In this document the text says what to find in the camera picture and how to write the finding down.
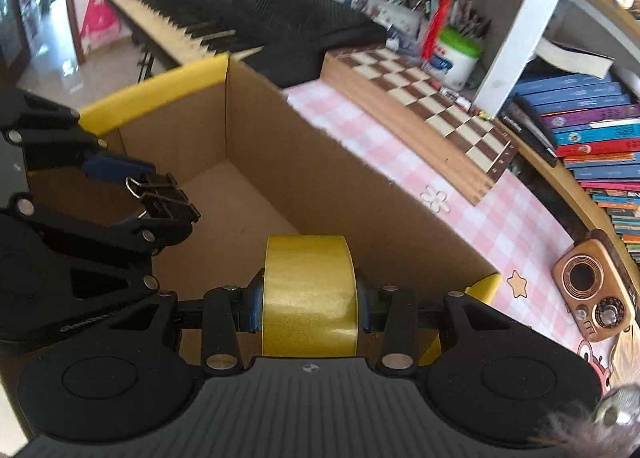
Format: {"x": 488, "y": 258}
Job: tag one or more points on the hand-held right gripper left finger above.
{"x": 252, "y": 308}

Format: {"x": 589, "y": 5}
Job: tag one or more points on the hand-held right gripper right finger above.
{"x": 364, "y": 308}

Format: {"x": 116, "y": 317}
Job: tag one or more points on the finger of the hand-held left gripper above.
{"x": 115, "y": 169}
{"x": 125, "y": 238}

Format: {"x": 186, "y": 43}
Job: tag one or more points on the yellow tape roll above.
{"x": 310, "y": 298}

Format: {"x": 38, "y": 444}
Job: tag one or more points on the black binder clip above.
{"x": 170, "y": 203}

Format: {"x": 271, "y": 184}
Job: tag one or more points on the yellow cardboard box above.
{"x": 310, "y": 178}

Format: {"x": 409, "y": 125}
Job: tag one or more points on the black keyboard stand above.
{"x": 146, "y": 63}

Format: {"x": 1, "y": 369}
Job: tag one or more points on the pink checked desk mat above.
{"x": 450, "y": 238}

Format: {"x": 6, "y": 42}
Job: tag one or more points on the pink plastic bag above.
{"x": 100, "y": 23}

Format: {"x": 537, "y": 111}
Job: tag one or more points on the wooden chessboard box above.
{"x": 425, "y": 103}

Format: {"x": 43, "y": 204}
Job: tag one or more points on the brown retro radio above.
{"x": 590, "y": 288}

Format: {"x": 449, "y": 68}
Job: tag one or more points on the black electronic keyboard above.
{"x": 280, "y": 13}

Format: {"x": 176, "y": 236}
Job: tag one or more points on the small white marker pen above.
{"x": 452, "y": 96}

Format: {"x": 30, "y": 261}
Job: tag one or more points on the grey furry pompom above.
{"x": 575, "y": 433}

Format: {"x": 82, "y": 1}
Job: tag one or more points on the white jar green lid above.
{"x": 457, "y": 63}

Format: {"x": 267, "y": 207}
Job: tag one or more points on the red tassel ornament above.
{"x": 435, "y": 33}

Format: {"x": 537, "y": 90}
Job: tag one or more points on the stack of colourful books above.
{"x": 595, "y": 138}

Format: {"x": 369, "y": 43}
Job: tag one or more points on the white pen holder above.
{"x": 395, "y": 18}

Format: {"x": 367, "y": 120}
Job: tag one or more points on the white paperback book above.
{"x": 575, "y": 58}

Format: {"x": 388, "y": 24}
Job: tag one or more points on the white wooden bookshelf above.
{"x": 520, "y": 13}

